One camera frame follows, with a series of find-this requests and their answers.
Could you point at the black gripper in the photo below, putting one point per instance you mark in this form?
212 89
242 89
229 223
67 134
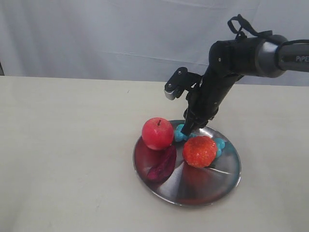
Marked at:
203 103

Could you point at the turquoise toy bone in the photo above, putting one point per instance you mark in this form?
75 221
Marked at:
179 136

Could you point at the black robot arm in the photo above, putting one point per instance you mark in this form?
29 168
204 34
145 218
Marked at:
231 60

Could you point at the orange-red toy strawberry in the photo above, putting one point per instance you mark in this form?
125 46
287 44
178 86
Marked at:
199 151

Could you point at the red apple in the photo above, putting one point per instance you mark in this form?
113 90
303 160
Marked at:
157 133

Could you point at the dark purple toy sweet potato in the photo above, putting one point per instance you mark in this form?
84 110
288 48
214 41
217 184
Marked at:
163 170

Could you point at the round stainless steel plate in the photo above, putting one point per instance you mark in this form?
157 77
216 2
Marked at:
187 185

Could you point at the white backdrop curtain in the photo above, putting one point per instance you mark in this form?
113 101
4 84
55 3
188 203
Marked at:
130 39

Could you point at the dark object at left edge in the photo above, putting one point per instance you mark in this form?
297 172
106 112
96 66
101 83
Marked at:
1 70

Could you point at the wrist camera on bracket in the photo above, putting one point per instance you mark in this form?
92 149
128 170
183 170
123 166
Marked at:
182 80

